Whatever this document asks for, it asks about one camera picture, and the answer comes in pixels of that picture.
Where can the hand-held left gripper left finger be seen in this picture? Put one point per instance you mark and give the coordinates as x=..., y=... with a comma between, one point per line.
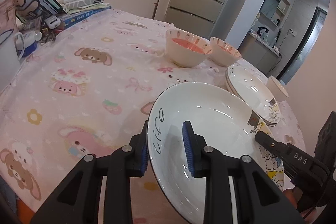
x=143, y=161

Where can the blue and white jar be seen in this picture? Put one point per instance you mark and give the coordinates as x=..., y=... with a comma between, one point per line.
x=29, y=43

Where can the pink printed bag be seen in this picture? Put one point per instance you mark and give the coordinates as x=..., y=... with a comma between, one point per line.
x=8, y=16

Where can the black door frame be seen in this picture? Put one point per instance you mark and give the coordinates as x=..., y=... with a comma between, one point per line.
x=312, y=35

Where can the person's right hand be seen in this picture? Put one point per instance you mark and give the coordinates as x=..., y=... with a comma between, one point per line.
x=292, y=197

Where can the large carrot print bowl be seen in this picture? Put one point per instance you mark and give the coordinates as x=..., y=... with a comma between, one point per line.
x=183, y=56

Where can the blue book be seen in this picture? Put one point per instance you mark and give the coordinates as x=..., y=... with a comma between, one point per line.
x=84, y=18

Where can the broom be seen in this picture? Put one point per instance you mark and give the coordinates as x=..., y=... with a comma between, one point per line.
x=158, y=1

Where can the grey striped tissue box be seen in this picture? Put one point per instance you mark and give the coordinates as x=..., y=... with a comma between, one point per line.
x=81, y=1

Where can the white hair dryer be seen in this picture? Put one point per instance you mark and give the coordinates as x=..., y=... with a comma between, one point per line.
x=276, y=50

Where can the stack of green papers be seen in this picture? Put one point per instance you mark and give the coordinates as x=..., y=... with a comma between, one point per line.
x=89, y=8

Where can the bathroom mirror cabinet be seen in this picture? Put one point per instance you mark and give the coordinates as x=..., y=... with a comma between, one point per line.
x=275, y=6

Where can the small white device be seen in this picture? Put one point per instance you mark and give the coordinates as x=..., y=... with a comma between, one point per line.
x=52, y=22

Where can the beige vanity cabinet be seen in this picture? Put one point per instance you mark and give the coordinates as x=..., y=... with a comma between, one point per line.
x=258, y=53

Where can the orange stool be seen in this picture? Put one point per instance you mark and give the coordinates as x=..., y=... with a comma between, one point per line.
x=25, y=207

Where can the black faucet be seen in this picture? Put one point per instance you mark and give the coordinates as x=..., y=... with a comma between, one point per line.
x=262, y=31

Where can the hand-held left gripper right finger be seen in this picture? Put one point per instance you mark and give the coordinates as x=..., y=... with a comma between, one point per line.
x=187, y=148

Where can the pink cartoon printed tablecloth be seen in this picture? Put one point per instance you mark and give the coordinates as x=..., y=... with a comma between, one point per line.
x=92, y=82

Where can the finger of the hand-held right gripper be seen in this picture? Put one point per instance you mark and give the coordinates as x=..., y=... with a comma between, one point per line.
x=266, y=141

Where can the white bowl dark rim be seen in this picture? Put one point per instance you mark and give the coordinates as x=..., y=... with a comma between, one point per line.
x=275, y=91

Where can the small carrot print bowl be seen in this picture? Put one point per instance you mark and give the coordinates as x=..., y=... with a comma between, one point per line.
x=223, y=57

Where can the white enamel mug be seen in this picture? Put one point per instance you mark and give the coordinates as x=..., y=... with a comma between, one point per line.
x=6, y=61

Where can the white wall socket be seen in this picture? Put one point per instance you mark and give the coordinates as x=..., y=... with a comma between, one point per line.
x=292, y=32

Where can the bunch of keys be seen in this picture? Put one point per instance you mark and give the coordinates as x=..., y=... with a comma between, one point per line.
x=47, y=35

